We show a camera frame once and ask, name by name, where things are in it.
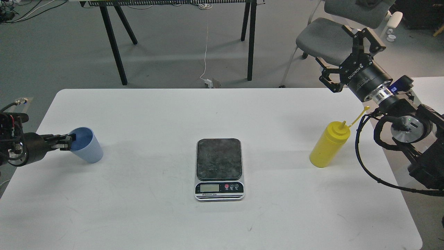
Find digital kitchen scale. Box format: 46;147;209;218
194;138;245;202

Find small white cup on floor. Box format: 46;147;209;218
386;28;396;42

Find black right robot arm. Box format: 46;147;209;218
316;25;444;197

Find white side table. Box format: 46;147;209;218
407;76;444;115

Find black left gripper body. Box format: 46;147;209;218
19;133;47;166

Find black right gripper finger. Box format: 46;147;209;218
342;25;386;61
315;56;349;93

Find yellow squeeze bottle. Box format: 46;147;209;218
309;106;370;168

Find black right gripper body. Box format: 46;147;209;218
340;53;393;102

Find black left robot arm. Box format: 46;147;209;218
0;98;77;167

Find black trestle table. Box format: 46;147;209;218
75;0;264;86

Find white charging cable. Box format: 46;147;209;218
199;3;213;84

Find light blue ribbed cup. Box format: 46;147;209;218
68;127;103;164

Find grey office chair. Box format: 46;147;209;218
294;0;403;66

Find white power adapter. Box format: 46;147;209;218
203;78;221;89

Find black floor cables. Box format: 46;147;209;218
0;0;68;23

